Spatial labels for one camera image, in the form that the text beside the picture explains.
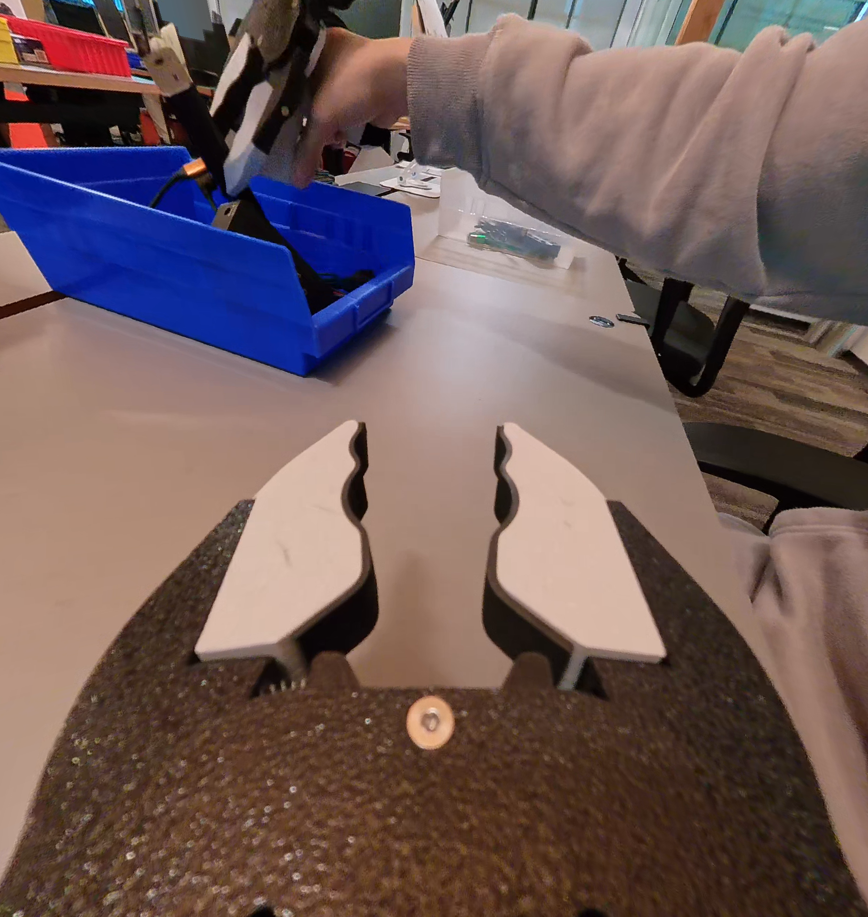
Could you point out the metal desk grommet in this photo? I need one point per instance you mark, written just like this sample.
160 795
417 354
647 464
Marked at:
603 321

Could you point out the person's right forearm grey sleeve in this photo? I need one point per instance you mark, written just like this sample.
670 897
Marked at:
620 157

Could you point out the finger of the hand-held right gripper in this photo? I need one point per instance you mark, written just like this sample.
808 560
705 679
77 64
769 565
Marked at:
167 61

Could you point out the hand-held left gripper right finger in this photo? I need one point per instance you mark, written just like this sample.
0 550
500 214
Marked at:
570 559

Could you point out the grey desk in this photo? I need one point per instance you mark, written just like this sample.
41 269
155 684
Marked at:
190 415

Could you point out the clear bag with green parts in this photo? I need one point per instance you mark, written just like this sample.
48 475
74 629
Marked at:
512 215

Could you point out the person's grey hoodie torso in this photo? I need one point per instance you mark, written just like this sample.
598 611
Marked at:
828 645

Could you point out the white stand base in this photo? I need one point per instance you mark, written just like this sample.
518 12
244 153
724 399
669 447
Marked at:
412 183

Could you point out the black rectangular box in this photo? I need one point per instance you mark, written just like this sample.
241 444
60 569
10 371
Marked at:
201 143

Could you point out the green circuit boards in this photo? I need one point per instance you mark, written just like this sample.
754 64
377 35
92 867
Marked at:
512 240

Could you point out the red plastic bin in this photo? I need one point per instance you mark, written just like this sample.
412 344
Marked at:
68 46

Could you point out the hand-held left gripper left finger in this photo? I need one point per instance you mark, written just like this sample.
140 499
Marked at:
290 551

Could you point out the person's right hand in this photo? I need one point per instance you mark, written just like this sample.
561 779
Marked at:
362 86

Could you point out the black office chair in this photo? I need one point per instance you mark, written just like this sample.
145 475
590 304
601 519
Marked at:
692 337
785 465

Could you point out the blue plastic bin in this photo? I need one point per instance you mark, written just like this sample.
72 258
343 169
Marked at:
154 258

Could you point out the wooden shelf board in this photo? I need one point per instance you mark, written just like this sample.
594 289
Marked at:
61 77

